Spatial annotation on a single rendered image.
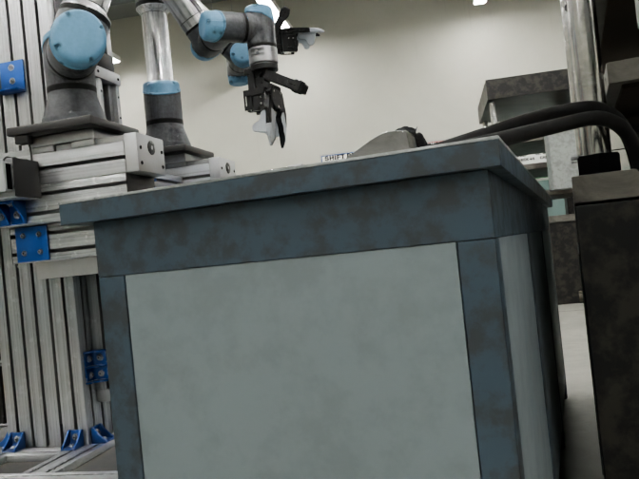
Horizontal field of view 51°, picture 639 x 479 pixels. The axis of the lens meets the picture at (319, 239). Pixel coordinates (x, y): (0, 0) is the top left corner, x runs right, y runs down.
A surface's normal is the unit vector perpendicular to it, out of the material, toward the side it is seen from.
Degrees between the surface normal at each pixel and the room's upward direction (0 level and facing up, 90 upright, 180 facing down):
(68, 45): 96
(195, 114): 90
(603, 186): 90
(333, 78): 90
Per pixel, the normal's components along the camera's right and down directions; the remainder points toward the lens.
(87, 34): 0.41, 0.07
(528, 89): -0.18, 0.00
